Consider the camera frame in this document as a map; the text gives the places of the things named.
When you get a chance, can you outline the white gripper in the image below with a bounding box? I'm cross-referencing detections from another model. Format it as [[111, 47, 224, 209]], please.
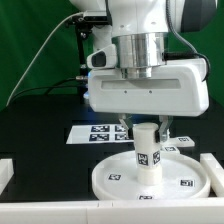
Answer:
[[88, 58, 209, 143]]

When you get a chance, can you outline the white round table top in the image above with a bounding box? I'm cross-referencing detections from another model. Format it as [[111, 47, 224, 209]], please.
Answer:
[[92, 151, 211, 200]]

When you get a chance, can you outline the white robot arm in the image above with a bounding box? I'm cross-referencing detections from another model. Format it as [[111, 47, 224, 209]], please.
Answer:
[[69, 0, 218, 142]]

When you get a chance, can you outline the white cross-shaped table base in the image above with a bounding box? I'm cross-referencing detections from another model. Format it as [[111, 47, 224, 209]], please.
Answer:
[[161, 136, 195, 153]]

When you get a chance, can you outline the white marker sheet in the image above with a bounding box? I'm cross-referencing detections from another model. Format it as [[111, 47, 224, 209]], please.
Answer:
[[66, 124, 132, 144]]

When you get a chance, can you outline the white U-shaped obstacle fence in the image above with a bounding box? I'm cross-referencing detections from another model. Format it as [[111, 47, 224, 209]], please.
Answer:
[[0, 153, 224, 224]]

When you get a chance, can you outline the black cable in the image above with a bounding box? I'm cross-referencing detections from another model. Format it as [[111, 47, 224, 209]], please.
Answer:
[[9, 75, 89, 101]]

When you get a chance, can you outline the white cable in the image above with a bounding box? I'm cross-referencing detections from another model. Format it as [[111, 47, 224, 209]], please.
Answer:
[[5, 11, 84, 107]]

